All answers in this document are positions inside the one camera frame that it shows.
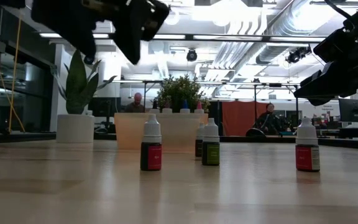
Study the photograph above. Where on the black ceiling projector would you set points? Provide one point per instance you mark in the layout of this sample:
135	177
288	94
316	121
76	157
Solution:
297	54

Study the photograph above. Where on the orange red partition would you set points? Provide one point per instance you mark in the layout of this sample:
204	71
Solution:
235	118

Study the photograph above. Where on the black round ceiling device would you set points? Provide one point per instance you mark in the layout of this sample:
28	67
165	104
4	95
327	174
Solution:
191	55
89	61

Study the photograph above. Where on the small green-label dropper bottle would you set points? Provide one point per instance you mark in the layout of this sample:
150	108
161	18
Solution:
210	154

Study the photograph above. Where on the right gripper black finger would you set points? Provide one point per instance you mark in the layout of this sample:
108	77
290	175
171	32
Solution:
319	101
346	77

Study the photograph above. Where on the small dark dropper bottle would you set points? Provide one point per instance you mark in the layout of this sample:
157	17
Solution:
199	149

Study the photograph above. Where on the orange translucent plastic tray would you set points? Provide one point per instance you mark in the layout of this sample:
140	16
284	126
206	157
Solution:
129	130

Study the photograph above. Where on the person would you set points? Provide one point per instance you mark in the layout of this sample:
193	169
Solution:
269	123
135	105

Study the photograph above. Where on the round white ceiling lamp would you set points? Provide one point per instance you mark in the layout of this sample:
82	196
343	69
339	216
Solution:
174	20

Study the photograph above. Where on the large red food coloring bottle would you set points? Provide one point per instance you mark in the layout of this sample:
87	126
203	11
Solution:
199	110

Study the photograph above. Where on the snake plant in white pot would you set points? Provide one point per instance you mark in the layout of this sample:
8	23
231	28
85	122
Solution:
79	90

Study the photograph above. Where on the small red-label dropper bottle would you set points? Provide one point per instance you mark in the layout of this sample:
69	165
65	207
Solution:
151	155
306	158

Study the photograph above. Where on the long white light bar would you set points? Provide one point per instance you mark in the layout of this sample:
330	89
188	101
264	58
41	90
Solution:
297	39
169	36
50	35
228	37

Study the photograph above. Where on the large purple food coloring bottle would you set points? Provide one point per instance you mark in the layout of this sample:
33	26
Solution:
167	110

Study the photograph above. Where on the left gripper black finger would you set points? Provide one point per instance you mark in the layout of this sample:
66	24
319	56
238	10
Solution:
70	21
130	37

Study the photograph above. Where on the black computer monitor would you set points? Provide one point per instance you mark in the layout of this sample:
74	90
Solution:
104	107
351	110

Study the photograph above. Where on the large black food coloring bottle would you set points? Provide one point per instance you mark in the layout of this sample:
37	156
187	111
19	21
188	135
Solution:
154	110

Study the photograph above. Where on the black background station frame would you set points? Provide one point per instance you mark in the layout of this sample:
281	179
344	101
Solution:
275	84

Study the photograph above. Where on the bushy green potted plant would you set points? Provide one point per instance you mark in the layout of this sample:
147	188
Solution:
179	90

